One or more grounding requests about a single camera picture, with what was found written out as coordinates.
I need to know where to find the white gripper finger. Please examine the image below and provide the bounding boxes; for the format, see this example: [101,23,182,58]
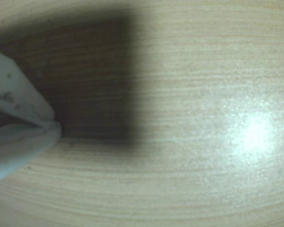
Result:
[0,121,62,188]
[0,48,56,128]

